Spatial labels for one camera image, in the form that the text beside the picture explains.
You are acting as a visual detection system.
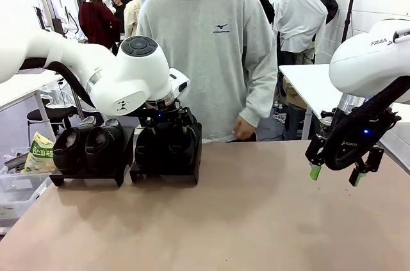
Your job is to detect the person torso grey sweatshirt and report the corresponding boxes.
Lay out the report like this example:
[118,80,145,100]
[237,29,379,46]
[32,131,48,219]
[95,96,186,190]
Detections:
[136,0,279,144]

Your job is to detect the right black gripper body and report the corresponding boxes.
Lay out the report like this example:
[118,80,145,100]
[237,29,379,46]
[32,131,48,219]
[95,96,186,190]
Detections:
[315,109,401,163]

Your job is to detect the black office chair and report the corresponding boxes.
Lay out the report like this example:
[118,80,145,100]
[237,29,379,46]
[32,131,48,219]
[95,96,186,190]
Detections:
[27,104,81,139]

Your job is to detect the brown cardboard box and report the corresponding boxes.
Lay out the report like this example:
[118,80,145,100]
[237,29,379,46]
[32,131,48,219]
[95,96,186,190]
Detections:
[281,77,308,110]

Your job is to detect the clear plastic storage bin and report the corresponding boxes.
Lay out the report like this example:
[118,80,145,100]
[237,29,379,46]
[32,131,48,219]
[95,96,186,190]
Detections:
[0,173,52,220]

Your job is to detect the yellow green snack bag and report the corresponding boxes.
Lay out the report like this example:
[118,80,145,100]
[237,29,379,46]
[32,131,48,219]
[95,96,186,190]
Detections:
[21,131,58,174]

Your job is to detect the white shirt mannequin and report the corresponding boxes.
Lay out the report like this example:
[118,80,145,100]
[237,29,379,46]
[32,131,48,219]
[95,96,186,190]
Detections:
[274,0,329,64]

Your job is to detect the clear plastic bag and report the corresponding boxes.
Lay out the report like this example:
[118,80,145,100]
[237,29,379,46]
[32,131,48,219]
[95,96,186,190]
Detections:
[38,80,76,108]

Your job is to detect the white work table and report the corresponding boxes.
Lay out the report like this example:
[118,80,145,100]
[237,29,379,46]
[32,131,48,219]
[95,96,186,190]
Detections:
[0,70,65,144]

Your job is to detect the black tripod stand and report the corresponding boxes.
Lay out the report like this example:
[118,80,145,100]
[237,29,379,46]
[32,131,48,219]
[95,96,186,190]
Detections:
[340,0,358,43]

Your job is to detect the dark red shirt mannequin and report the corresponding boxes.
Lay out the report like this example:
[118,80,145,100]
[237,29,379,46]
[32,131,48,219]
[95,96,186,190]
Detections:
[78,0,121,56]

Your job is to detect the person left forearm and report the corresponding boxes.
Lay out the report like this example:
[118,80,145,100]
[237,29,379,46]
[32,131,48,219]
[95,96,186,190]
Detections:
[238,69,279,128]

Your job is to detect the right arm black cable sleeve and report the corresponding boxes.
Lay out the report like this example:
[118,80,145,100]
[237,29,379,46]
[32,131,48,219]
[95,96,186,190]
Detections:
[323,75,410,172]

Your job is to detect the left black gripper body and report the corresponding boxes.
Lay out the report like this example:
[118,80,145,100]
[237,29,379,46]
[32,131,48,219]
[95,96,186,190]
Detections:
[137,104,202,135]

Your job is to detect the black slanted shoe stand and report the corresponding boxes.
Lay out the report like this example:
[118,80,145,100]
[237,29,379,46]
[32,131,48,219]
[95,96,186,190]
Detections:
[129,122,203,185]
[49,125,135,188]

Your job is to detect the bystander in black shirt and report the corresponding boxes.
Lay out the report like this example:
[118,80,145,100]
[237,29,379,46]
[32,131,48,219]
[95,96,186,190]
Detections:
[110,0,127,33]

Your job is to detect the white side table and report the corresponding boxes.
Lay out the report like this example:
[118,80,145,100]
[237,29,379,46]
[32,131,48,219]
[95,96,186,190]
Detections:
[278,64,410,176]

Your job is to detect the person left hand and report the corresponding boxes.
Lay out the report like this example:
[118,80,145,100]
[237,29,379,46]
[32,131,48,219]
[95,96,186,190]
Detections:
[231,115,258,142]

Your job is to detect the beige jacket mannequin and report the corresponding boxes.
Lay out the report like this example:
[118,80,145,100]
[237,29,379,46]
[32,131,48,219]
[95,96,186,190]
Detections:
[124,0,144,38]

